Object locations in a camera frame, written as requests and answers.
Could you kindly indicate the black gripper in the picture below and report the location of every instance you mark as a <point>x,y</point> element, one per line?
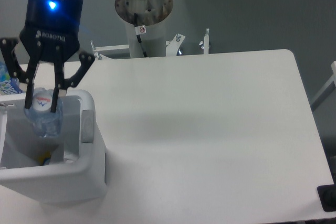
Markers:
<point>48,24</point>

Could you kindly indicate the crushed clear plastic bottle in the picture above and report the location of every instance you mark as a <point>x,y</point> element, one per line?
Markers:
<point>44,123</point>

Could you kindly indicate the clear plastic wrapper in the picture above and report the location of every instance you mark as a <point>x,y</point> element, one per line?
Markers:
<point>63,153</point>

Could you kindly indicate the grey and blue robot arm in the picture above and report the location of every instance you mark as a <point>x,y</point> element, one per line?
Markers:
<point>50,34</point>

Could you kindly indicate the white plastic trash can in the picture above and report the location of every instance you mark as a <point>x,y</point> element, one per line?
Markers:
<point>20,148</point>

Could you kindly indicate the blue labelled water bottle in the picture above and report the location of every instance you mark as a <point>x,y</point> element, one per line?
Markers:
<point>9,85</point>

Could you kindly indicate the colourful snack package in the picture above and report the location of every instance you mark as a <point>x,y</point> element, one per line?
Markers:
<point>44,159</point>

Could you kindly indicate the black clamp at table edge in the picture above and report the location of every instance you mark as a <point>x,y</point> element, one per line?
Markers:
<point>327,197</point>

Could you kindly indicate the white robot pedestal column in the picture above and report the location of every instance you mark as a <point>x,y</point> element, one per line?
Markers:
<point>144,20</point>

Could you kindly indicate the white metal table frame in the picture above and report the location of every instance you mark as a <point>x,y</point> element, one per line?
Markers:
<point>171,48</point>

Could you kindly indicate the white frame at right edge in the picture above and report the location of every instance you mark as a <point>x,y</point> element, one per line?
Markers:
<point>324,91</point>

